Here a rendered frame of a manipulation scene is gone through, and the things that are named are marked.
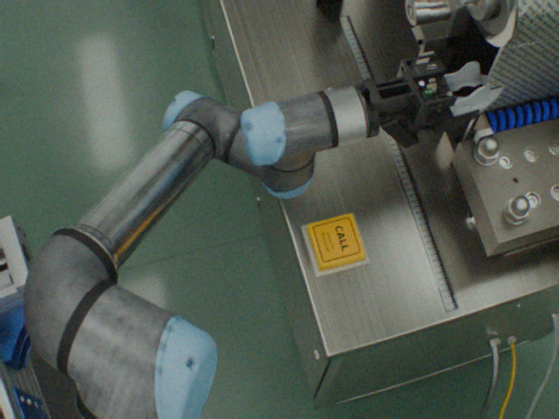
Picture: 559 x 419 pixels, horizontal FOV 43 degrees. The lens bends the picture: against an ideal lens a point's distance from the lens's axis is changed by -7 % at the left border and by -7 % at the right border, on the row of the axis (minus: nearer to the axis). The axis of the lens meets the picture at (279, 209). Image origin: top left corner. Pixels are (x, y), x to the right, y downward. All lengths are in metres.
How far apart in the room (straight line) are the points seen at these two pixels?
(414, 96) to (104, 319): 0.47
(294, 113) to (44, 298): 0.38
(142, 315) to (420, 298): 0.50
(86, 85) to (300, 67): 1.21
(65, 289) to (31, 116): 1.62
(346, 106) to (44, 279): 0.42
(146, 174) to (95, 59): 1.50
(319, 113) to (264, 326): 1.15
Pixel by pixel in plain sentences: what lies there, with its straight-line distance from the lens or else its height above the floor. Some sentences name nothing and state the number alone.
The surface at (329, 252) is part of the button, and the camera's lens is 1.11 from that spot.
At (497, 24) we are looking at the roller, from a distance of 0.95.
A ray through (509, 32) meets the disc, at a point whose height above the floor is 1.25.
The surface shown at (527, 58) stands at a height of 1.17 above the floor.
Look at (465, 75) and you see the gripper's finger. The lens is 1.04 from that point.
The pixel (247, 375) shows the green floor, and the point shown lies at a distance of 2.00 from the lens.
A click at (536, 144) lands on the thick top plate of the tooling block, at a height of 1.03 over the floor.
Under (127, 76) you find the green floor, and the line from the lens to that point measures 2.36.
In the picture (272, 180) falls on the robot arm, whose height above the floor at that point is 1.02.
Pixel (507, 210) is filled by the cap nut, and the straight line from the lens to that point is 1.04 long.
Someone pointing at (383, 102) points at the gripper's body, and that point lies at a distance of 0.95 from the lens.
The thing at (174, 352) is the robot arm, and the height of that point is 1.25.
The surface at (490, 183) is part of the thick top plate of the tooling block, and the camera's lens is 1.07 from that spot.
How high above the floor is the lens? 1.97
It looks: 68 degrees down
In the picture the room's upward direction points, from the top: 1 degrees clockwise
